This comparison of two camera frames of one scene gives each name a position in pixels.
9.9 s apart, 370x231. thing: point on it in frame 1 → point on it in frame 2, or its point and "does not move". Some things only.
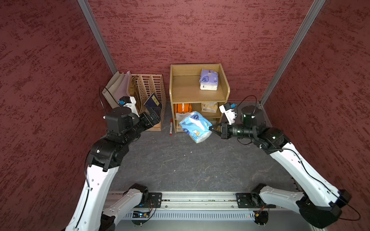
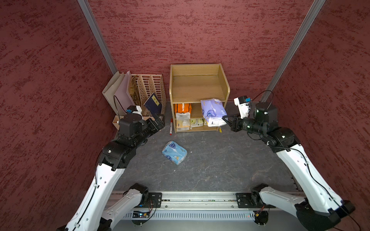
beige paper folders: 117,88 does not move
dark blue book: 153,101 does not move
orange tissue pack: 183,108 does not move
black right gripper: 224,133 → 234,124
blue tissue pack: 197,126 → 174,152
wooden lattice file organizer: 141,86 does not move
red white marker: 171,126 does not move
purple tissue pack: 208,80 → 213,112
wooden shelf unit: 201,88 does not move
